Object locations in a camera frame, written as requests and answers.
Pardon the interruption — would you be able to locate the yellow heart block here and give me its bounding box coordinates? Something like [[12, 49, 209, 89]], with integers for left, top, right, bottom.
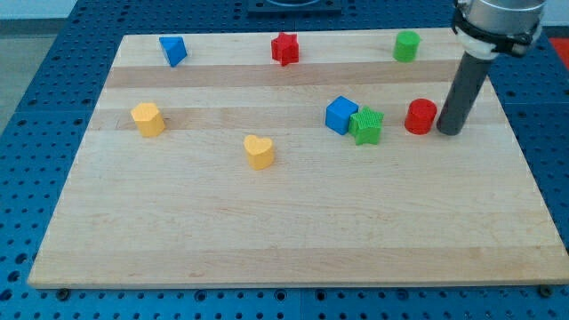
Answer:
[[244, 135, 275, 171]]

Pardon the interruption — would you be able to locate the green star block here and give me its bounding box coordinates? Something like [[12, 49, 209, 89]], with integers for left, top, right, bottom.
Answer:
[[349, 106, 384, 145]]

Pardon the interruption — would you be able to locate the wooden board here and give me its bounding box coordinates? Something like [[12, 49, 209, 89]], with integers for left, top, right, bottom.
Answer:
[[28, 28, 568, 289]]

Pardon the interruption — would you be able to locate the red star block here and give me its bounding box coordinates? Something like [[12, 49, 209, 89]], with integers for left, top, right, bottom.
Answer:
[[271, 32, 300, 67]]

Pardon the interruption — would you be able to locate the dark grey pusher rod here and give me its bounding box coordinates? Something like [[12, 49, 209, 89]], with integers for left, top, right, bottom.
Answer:
[[437, 52, 493, 136]]

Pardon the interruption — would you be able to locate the green cylinder block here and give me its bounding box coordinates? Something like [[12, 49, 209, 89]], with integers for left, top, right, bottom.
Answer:
[[392, 30, 421, 62]]

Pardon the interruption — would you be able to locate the red cylinder block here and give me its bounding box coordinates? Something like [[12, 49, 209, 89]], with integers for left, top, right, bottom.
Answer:
[[405, 99, 437, 135]]

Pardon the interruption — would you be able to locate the blue triangle block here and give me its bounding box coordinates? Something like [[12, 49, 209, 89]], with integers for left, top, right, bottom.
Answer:
[[159, 36, 188, 68]]

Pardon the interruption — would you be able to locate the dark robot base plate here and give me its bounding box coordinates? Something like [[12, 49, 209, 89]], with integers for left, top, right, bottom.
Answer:
[[244, 0, 342, 15]]

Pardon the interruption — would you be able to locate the blue cube block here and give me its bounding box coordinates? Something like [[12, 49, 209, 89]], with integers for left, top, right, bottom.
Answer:
[[325, 96, 359, 135]]

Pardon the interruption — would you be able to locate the yellow hexagon block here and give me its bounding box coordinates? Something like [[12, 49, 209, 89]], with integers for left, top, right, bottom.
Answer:
[[131, 102, 165, 138]]

